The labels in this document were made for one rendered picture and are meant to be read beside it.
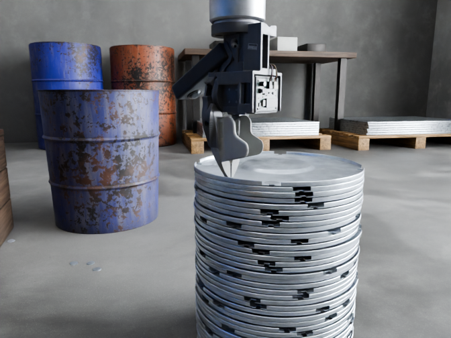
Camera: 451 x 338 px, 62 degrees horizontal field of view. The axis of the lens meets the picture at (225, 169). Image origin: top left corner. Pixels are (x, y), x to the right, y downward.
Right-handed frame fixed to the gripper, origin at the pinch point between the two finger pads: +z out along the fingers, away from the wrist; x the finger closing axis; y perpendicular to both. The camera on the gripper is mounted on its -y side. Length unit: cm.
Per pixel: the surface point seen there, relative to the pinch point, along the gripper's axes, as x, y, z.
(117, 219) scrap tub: 30, -71, 31
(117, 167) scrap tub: 30, -70, 13
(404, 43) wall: 442, -91, -70
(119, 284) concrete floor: 8, -40, 35
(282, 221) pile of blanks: 3.6, 7.9, 7.5
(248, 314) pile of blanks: -0.5, 4.9, 21.7
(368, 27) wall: 405, -121, -86
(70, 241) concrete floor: 15, -76, 35
